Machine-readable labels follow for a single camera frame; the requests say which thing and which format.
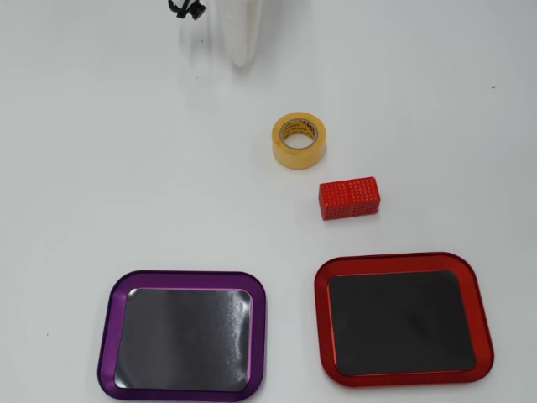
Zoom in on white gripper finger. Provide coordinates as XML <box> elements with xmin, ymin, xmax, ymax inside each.
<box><xmin>217</xmin><ymin>0</ymin><xmax>264</xmax><ymax>69</ymax></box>

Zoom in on yellow tape roll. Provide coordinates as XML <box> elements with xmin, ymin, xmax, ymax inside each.
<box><xmin>271</xmin><ymin>111</ymin><xmax>327</xmax><ymax>170</ymax></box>

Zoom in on purple dish with black mat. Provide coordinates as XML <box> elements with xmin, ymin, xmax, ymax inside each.
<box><xmin>96</xmin><ymin>270</ymin><xmax>269</xmax><ymax>403</ymax></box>

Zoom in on red dish with black mat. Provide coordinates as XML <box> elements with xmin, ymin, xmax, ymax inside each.
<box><xmin>313</xmin><ymin>251</ymin><xmax>495</xmax><ymax>388</ymax></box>

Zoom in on red textured block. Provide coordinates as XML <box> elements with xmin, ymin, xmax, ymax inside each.
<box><xmin>318</xmin><ymin>175</ymin><xmax>382</xmax><ymax>222</ymax></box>

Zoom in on black cable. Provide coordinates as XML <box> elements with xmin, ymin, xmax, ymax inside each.
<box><xmin>167</xmin><ymin>0</ymin><xmax>207</xmax><ymax>20</ymax></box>

